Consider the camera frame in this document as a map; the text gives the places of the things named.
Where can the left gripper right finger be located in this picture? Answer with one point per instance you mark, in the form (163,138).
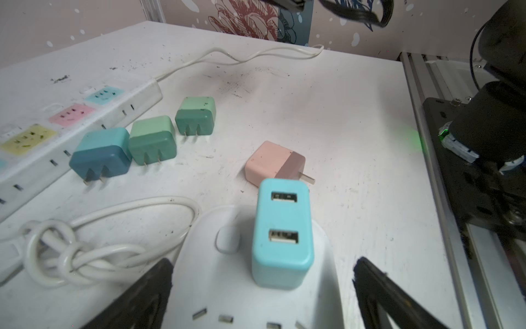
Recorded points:
(381,300)

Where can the aluminium front rail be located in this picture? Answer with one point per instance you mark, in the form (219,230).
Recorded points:
(488,269)

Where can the green charger plug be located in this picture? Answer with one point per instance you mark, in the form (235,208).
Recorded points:
(152,140)
(196,116)

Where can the pink charger plug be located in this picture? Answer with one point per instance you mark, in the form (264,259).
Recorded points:
(271,160)

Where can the dark teal charger plug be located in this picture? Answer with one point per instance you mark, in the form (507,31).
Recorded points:
(102,154)

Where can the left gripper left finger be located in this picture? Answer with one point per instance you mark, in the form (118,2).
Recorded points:
(142,305)

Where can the white square socket cube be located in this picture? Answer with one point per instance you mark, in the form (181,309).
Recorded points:
(213,286)

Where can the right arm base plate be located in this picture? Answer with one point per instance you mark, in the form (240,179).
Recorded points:
(478,194)

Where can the white multicolour power strip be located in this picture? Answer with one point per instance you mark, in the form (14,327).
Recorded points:
(39,132)

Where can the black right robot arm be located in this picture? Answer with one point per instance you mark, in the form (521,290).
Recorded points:
(491,126)

